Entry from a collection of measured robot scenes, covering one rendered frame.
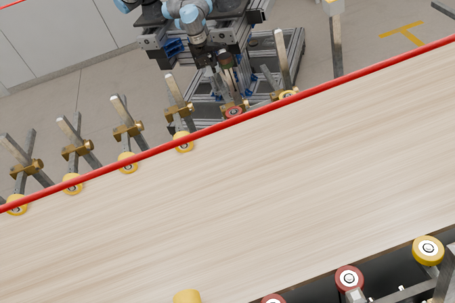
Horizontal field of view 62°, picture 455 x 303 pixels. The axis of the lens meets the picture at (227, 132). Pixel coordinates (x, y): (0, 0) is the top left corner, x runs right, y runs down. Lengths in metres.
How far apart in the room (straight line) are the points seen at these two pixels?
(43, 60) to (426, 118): 4.04
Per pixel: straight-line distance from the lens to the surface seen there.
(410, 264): 1.51
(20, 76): 4.92
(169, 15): 1.76
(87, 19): 4.47
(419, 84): 1.73
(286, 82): 1.81
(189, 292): 1.18
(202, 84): 3.19
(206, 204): 1.41
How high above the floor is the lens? 2.00
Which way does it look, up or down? 42 degrees down
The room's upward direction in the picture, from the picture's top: 20 degrees counter-clockwise
